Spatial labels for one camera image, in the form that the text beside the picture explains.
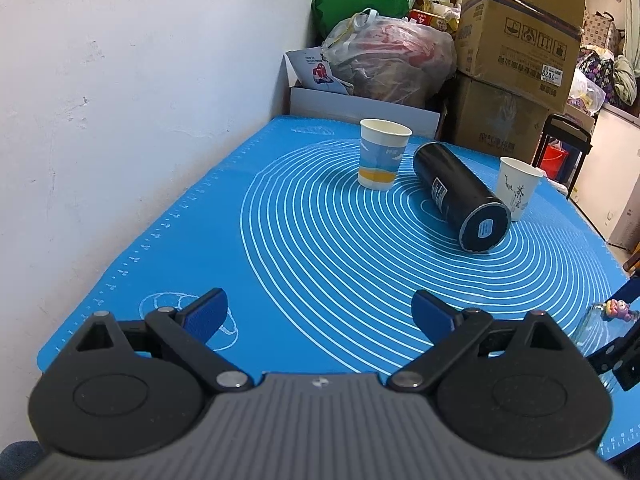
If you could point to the translucent plastic bag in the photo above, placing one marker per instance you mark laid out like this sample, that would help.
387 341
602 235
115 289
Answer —
586 91

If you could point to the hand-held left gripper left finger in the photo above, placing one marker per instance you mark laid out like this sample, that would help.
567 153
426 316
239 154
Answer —
205 316

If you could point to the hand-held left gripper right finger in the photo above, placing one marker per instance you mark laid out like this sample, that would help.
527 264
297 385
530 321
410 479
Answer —
433 318

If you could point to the blue and yellow paper cup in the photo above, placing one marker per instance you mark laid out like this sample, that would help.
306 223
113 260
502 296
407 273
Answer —
382 157

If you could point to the red snack box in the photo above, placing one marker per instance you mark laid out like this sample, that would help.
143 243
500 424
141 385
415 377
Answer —
429 17

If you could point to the red bucket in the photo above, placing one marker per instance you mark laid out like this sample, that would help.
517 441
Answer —
554 157

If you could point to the blue silicone baking mat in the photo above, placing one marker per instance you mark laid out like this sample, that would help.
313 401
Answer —
325 260

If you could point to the white chest freezer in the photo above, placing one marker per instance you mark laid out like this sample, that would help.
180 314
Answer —
612 170

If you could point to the floral fabric bag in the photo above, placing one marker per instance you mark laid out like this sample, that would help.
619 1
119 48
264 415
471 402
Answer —
597 67

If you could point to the black cylindrical bottle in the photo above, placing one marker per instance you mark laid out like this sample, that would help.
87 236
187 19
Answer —
455 185

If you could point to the clear plastic bag of clothes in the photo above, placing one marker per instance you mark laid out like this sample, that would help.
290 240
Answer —
390 60

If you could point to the large open cardboard box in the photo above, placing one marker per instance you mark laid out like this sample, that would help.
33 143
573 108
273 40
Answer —
520 25

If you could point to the plain brown cardboard box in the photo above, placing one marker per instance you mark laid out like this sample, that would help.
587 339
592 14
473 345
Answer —
500 115

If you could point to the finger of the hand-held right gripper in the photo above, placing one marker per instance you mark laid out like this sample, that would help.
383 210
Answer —
628 291
622 352

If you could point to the person's leg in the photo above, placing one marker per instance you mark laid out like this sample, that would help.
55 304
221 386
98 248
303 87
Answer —
17 460

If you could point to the white printed booklet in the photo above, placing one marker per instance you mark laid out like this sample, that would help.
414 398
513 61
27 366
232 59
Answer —
315 67

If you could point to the white open box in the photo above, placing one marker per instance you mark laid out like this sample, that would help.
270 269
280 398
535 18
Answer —
350 107

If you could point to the white ink-print paper cup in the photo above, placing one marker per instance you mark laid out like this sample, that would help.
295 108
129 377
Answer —
517 190

